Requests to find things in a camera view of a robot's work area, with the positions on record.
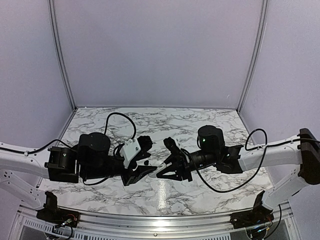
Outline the white earbud charging case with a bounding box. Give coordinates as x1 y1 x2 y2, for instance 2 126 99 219
148 163 167 179

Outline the aluminium corner post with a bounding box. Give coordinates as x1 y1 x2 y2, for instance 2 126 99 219
236 0 270 114
47 0 77 111

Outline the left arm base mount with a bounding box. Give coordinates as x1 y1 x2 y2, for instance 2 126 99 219
36 191 80 228

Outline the left aluminium corner post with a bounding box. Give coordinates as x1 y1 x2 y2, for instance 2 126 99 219
47 0 77 111

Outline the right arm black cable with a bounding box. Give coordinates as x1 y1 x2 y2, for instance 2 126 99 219
197 128 269 193

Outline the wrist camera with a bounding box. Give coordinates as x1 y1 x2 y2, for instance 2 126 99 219
163 137 186 158
120 135 153 169

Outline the aluminium front rail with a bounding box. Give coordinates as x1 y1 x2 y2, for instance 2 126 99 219
14 206 296 240

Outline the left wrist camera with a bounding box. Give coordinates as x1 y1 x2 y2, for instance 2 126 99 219
120 135 153 169

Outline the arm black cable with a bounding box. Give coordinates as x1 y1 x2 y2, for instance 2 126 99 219
197 128 269 193
82 112 137 186

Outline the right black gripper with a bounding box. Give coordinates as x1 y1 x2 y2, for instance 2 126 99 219
156 150 218 183

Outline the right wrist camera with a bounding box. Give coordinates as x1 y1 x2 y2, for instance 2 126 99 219
163 137 186 158

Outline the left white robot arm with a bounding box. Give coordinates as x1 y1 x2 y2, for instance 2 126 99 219
0 132 157 210

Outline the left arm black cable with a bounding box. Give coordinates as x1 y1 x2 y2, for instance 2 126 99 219
82 112 137 186

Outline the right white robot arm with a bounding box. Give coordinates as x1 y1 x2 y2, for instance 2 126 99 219
155 125 320 224

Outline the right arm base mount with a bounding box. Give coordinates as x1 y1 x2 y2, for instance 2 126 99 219
230 190 274 229

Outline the right aluminium corner post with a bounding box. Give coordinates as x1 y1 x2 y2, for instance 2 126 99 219
236 0 270 114

